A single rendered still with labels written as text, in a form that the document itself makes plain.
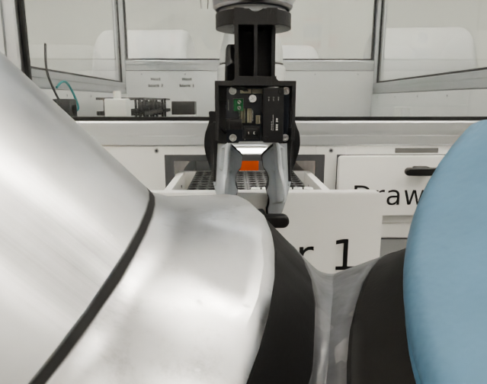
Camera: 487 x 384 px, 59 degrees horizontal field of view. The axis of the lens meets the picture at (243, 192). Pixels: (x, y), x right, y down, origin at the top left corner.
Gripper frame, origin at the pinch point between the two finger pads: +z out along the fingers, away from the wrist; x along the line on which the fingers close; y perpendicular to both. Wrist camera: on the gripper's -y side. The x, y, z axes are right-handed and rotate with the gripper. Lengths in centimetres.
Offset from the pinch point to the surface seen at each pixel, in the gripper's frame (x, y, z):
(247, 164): 2, -69, 4
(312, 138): 12.3, -32.8, -5.5
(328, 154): 15.4, -33.1, -2.6
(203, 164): -10, -75, 5
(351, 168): 19.3, -31.3, -0.3
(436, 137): 34.8, -32.8, -5.6
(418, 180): 31.5, -31.3, 2.0
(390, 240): 28.5, -34.5, 14.5
